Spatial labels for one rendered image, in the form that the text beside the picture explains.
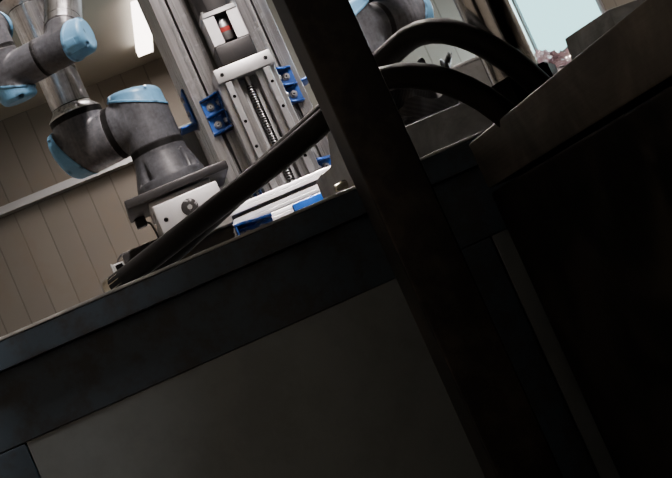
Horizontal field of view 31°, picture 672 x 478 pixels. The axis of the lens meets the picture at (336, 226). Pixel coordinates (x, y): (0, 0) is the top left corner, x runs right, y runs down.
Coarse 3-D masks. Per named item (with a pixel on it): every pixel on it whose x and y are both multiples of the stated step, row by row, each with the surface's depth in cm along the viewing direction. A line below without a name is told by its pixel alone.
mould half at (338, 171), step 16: (464, 64) 183; (480, 64) 183; (480, 80) 182; (448, 112) 168; (464, 112) 169; (416, 128) 168; (432, 128) 168; (448, 128) 168; (464, 128) 168; (480, 128) 169; (416, 144) 167; (432, 144) 168; (448, 144) 168; (336, 160) 189; (320, 176) 209; (336, 176) 195; (336, 192) 201
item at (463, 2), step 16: (464, 0) 141; (480, 0) 140; (496, 0) 140; (464, 16) 141; (480, 16) 140; (496, 16) 139; (512, 16) 140; (496, 32) 139; (512, 32) 140; (528, 48) 140; (544, 64) 138; (496, 80) 140; (512, 80) 137; (512, 96) 138
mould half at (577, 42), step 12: (636, 0) 182; (612, 12) 180; (624, 12) 181; (588, 24) 184; (600, 24) 182; (612, 24) 180; (576, 36) 187; (588, 36) 185; (600, 36) 183; (576, 48) 188
